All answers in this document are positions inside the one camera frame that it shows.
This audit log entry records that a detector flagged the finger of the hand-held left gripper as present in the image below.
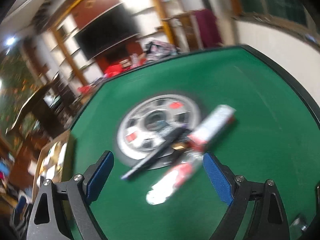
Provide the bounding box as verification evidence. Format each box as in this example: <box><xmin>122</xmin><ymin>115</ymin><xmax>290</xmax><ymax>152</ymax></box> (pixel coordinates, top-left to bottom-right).
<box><xmin>12</xmin><ymin>196</ymin><xmax>27</xmax><ymax>224</ymax></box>

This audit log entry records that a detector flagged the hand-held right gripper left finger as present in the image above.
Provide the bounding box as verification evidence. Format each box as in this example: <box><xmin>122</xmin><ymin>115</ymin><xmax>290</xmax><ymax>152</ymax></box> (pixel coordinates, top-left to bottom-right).
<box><xmin>26</xmin><ymin>151</ymin><xmax>114</xmax><ymax>240</ymax></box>

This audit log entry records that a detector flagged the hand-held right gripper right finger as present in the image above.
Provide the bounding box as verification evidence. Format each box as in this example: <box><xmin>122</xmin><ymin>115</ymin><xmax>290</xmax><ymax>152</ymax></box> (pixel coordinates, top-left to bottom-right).
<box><xmin>203</xmin><ymin>152</ymin><xmax>290</xmax><ymax>240</ymax></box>

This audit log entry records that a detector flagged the red and white tube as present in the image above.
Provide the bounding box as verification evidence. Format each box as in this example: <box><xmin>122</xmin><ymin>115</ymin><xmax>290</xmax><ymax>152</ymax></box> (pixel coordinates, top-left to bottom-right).
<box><xmin>146</xmin><ymin>155</ymin><xmax>202</xmax><ymax>205</ymax></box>

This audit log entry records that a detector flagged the red and white carton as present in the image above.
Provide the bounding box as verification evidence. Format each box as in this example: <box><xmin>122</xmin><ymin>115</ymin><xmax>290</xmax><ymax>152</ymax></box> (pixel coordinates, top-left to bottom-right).
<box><xmin>187</xmin><ymin>105</ymin><xmax>237</xmax><ymax>153</ymax></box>

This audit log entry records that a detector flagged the dark pen with blue end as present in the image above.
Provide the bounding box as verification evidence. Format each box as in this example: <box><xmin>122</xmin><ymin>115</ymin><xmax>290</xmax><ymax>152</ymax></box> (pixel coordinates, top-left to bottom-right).
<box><xmin>121</xmin><ymin>127</ymin><xmax>185</xmax><ymax>180</ymax></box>

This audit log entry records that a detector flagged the brown cardboard box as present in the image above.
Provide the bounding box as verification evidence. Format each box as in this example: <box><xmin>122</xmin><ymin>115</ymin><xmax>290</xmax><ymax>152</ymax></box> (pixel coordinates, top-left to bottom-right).
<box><xmin>32</xmin><ymin>130</ymin><xmax>72</xmax><ymax>200</ymax></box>

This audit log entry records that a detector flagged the round silver control panel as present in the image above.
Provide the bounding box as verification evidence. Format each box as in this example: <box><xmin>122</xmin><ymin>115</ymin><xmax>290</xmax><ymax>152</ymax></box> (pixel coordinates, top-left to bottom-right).
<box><xmin>114</xmin><ymin>94</ymin><xmax>203</xmax><ymax>170</ymax></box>

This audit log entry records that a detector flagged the dark wooden chair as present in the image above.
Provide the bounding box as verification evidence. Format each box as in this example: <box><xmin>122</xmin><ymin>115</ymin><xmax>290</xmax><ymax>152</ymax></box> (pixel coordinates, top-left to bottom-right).
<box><xmin>6</xmin><ymin>72</ymin><xmax>75</xmax><ymax>140</ymax></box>

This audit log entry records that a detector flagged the red cloth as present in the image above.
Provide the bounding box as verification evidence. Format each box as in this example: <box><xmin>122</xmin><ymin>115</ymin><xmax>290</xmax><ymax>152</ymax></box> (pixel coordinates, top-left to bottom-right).
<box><xmin>104</xmin><ymin>64</ymin><xmax>124</xmax><ymax>78</ymax></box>

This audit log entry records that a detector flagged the orange flower painting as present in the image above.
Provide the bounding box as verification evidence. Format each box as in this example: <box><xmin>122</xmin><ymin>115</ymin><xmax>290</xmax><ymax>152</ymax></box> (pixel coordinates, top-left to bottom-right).
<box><xmin>0</xmin><ymin>55</ymin><xmax>45</xmax><ymax>150</ymax></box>

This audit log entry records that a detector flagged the wooden display shelf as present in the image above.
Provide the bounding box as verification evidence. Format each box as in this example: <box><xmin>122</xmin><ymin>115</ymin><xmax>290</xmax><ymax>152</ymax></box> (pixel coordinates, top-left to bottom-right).
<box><xmin>32</xmin><ymin>5</ymin><xmax>88</xmax><ymax>85</ymax></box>

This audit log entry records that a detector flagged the floral fabric bag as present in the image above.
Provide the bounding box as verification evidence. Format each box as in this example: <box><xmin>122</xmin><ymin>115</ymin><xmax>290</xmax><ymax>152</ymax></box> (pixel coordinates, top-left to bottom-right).
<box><xmin>144</xmin><ymin>40</ymin><xmax>180</xmax><ymax>62</ymax></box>

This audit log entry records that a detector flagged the light wooden chair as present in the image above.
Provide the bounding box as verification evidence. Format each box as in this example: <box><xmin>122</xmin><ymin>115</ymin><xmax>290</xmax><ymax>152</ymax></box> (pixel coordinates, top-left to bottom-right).
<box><xmin>162</xmin><ymin>12</ymin><xmax>203</xmax><ymax>52</ymax></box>

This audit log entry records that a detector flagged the black flat television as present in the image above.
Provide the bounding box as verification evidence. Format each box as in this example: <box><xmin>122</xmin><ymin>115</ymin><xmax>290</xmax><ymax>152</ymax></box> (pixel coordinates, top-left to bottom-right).
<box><xmin>74</xmin><ymin>2</ymin><xmax>140</xmax><ymax>60</ymax></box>

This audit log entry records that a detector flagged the maroon cloth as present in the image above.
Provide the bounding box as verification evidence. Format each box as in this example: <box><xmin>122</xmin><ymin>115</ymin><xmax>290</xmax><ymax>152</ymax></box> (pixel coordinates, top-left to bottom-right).
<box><xmin>194</xmin><ymin>9</ymin><xmax>223</xmax><ymax>49</ymax></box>

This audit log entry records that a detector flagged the red-brown television cabinet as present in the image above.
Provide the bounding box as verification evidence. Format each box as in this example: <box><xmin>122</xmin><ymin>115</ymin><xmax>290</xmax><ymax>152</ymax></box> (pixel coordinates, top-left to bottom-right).
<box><xmin>72</xmin><ymin>0</ymin><xmax>148</xmax><ymax>75</ymax></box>

